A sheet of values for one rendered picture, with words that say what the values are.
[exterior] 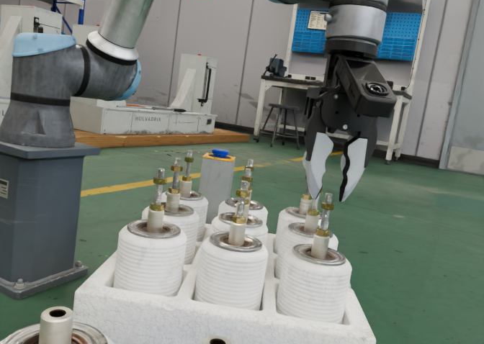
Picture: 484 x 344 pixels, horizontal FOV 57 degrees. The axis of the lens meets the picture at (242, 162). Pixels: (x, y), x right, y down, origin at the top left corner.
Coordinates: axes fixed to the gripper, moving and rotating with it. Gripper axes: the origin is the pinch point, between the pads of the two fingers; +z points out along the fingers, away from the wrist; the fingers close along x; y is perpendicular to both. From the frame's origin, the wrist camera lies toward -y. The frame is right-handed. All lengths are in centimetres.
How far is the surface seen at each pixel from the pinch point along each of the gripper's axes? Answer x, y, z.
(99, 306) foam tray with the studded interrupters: 28.7, -1.3, 18.0
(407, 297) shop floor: -44, 45, 34
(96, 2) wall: 165, 728, -133
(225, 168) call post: 9.5, 40.7, 5.2
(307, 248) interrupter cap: 1.0, 2.6, 9.2
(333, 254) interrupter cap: -2.3, 1.0, 9.2
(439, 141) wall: -279, 404, 4
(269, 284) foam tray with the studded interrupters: 5.0, 5.8, 16.5
